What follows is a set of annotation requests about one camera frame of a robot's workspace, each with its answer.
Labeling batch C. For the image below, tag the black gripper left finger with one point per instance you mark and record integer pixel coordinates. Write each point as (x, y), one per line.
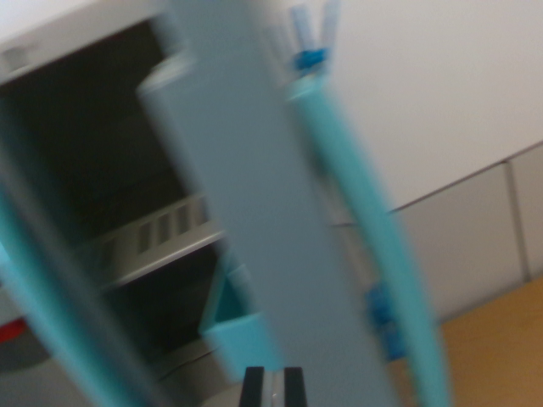
(253, 388)

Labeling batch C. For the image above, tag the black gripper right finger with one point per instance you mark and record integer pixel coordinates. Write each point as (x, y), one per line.
(295, 388)

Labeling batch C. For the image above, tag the red dispenser lever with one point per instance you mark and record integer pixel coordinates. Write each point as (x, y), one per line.
(10, 330)

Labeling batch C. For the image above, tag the grey slotted fridge shelf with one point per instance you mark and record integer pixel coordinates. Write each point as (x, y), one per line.
(169, 246)

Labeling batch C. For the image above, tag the teal door bin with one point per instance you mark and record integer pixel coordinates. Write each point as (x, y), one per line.
(237, 339)

